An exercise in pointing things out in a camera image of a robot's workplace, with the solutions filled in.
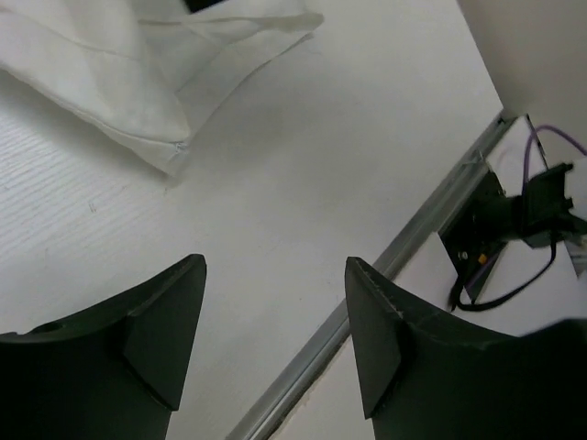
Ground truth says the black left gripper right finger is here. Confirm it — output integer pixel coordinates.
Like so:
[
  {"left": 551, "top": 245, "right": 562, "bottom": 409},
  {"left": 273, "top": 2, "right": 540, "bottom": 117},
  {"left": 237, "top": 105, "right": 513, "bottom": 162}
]
[{"left": 344, "top": 256, "right": 587, "bottom": 440}]

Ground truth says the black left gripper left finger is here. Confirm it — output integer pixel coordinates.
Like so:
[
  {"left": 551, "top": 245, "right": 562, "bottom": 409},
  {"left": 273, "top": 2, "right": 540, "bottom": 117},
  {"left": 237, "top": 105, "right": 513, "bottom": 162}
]
[{"left": 1, "top": 254, "right": 206, "bottom": 439}]

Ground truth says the white fabric skirt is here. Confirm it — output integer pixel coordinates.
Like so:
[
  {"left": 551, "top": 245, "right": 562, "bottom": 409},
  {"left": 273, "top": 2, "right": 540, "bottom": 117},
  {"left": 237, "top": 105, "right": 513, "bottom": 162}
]
[{"left": 1, "top": 1, "right": 324, "bottom": 175}]

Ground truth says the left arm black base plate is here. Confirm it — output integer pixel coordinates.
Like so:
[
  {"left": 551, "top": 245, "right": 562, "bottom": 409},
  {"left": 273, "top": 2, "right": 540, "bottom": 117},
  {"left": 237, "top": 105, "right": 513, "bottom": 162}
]
[{"left": 440, "top": 171, "right": 506, "bottom": 303}]

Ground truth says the aluminium table edge rail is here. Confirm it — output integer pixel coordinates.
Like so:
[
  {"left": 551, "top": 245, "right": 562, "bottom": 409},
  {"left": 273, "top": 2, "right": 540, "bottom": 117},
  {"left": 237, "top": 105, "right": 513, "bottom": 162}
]
[{"left": 229, "top": 115, "right": 515, "bottom": 439}]

